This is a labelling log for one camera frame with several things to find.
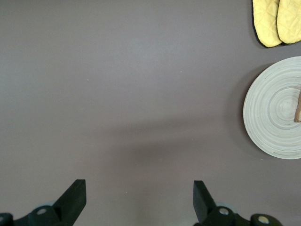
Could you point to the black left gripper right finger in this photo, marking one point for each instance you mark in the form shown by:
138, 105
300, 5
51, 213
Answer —
201, 200

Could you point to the round wooden plate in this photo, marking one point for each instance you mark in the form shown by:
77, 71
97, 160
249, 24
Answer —
270, 110

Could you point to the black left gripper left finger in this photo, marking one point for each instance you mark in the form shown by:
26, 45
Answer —
70, 200

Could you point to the slice of brown bread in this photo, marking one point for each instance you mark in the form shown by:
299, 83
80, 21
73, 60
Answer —
298, 106

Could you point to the yellow quilted oven mitt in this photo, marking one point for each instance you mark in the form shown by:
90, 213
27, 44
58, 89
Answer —
290, 21
265, 23

